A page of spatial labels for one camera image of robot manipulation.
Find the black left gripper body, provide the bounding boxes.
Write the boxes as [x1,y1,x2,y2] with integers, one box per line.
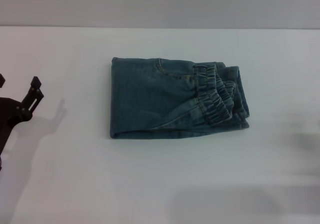
[0,96,34,172]

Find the blue denim shorts with cartoon print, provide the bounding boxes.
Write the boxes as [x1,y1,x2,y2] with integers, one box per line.
[109,56,251,140]

